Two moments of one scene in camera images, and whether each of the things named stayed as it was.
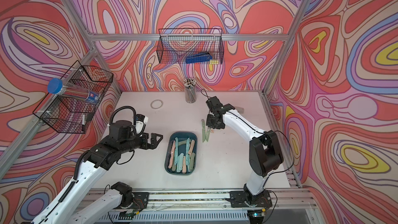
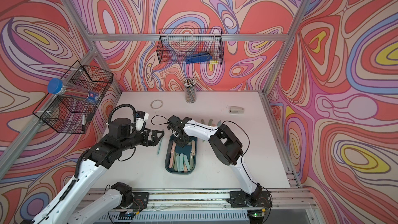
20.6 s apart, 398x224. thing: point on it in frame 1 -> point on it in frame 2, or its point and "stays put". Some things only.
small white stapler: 239,109 stays put
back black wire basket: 202,46 stays put
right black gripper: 209,124 -> 176,140
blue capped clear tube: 55,86 stays put
